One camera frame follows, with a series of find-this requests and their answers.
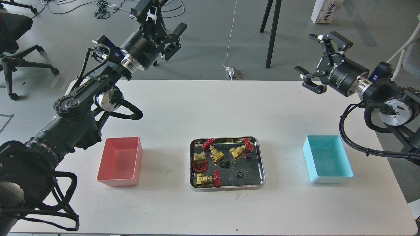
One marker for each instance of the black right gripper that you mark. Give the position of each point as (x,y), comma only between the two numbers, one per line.
(337,71)

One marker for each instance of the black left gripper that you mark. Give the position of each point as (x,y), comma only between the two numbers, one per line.
(144,44)

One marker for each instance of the brass valve red handle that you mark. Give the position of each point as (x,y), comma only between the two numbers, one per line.
(199,162)

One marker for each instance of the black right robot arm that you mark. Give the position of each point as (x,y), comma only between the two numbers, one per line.
(388,108)

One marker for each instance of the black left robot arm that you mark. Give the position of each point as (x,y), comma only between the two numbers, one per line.
(30,183)

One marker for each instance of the white cardboard box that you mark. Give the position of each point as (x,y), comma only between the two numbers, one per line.
(325,10)

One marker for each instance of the blue plastic box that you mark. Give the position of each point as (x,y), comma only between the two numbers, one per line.
(326,159)

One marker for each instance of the brass valve top right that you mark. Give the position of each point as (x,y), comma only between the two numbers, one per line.
(243,150)

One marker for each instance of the brass valve top left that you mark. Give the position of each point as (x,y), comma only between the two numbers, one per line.
(216,155)

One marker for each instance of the pink plastic box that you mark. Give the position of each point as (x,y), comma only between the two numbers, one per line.
(120,162)

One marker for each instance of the brass valve bottom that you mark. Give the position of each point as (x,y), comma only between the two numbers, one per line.
(214,180)

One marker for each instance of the black table leg right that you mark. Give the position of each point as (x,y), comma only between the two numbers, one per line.
(275,21)

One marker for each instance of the white power adapter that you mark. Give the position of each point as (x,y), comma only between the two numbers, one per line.
(233,73)

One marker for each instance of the metal tray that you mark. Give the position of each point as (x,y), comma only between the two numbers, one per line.
(253,171)

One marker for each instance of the black office chair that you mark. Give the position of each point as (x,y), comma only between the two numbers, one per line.
(14,26)

